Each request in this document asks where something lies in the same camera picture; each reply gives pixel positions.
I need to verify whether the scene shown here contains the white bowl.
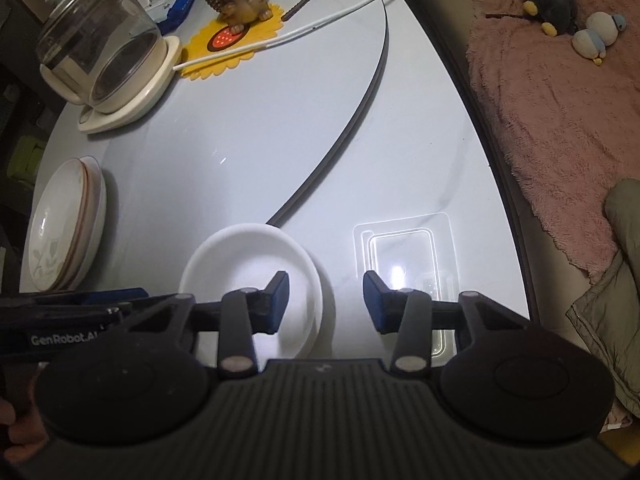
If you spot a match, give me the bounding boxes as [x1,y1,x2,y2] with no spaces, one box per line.
[278,231,324,359]
[178,222,324,360]

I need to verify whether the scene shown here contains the plate with pink rose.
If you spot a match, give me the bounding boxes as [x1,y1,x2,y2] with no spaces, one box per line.
[66,156,107,290]

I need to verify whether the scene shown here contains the plate with grey branch print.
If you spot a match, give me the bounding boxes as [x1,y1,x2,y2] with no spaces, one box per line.
[58,156,105,290]

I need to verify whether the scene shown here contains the plate with green leaf print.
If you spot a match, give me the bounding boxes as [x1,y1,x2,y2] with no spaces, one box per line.
[27,157,88,292]

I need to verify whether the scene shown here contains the person's hand holding device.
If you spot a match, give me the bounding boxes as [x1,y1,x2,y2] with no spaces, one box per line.
[0,400,49,465]

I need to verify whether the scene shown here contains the clear plastic tray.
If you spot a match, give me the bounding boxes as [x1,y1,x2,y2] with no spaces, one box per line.
[351,212,459,359]

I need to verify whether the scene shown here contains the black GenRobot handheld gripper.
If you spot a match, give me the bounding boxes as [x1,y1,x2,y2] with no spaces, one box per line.
[0,286,151,366]

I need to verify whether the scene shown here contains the round grey lazy susan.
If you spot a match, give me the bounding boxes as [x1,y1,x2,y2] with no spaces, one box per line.
[37,0,387,294]

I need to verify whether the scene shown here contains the olive green jacket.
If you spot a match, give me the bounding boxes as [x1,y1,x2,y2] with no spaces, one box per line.
[566,179,639,416]

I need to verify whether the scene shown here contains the pink sofa blanket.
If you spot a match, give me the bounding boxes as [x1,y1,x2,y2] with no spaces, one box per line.
[432,0,639,280]

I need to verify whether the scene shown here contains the cream kettle heating base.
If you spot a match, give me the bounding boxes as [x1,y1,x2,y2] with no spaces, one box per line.
[77,34,182,136]

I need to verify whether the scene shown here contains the green stacked plastic stools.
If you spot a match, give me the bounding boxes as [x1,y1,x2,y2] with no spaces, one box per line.
[6,136,47,191]

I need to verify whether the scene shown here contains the yellow sunflower mat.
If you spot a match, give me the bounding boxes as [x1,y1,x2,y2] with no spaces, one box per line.
[179,3,284,80]

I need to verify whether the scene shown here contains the glass electric kettle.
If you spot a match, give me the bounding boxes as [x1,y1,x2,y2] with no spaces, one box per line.
[36,0,168,114]

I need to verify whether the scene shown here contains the blue tissue pack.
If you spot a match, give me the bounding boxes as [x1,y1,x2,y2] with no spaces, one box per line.
[137,0,195,36]

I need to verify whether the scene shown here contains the black plush toy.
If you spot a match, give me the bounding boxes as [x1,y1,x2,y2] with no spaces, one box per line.
[484,0,580,38]

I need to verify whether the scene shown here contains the white blue penguin plush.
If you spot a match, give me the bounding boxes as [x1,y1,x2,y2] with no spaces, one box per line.
[572,12,627,66]

